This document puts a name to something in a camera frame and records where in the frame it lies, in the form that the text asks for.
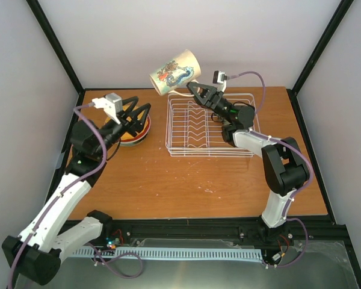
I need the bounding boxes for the white wire dish rack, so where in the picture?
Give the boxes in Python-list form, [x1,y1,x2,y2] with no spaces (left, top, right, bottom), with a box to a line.
[165,93,254,158]

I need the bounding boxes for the white bottom plate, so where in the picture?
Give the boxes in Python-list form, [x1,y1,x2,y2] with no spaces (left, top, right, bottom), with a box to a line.
[120,132,149,147]

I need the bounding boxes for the red teal patterned plate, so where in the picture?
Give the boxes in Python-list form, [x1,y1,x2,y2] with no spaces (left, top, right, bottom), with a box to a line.
[126,116,151,137]

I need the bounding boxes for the purple cable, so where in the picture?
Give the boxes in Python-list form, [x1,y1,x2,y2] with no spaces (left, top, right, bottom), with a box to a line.
[225,70,315,269]
[7,103,144,289]

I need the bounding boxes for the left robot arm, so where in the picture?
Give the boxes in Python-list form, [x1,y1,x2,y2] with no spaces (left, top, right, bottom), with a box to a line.
[2,93,151,288]

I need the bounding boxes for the orange dotted plate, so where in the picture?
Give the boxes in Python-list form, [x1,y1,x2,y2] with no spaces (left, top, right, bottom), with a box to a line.
[102,102,151,141]

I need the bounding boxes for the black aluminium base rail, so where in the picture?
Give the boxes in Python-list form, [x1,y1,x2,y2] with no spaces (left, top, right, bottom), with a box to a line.
[26,218,348,250]

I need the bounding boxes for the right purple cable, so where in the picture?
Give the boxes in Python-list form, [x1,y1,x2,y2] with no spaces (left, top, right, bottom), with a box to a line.
[225,70,315,269]

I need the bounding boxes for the left black frame post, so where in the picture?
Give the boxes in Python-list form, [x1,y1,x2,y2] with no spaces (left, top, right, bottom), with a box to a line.
[26,0,84,95]

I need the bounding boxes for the light blue cable duct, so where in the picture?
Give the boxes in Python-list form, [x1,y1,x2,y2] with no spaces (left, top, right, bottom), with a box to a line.
[72,244,264,262]

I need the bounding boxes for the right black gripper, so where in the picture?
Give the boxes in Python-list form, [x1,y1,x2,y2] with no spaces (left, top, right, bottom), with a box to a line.
[186,83,233,124]

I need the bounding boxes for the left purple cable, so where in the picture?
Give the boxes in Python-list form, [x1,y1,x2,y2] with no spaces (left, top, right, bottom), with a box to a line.
[7,103,144,289]

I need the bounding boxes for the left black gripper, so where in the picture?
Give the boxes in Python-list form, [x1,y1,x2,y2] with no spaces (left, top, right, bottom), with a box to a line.
[94,96,151,157]

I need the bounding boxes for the cream dragon mug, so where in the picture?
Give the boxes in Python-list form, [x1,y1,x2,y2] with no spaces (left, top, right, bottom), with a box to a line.
[149,49,202,96]

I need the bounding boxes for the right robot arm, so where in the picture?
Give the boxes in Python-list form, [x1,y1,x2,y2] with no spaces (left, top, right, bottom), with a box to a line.
[187,82,314,229]

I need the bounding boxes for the right black frame post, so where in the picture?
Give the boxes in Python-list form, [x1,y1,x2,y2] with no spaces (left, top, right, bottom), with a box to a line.
[291,0,355,94]

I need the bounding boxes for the metal front panel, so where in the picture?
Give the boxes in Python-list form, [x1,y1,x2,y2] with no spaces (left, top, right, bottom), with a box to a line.
[47,240,361,288]

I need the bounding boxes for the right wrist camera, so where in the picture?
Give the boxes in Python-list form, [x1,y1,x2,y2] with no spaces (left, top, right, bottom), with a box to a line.
[212,70,227,92]

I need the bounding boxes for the black frame post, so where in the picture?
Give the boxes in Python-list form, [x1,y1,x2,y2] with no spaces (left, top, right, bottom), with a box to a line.
[291,0,355,94]
[26,0,84,95]

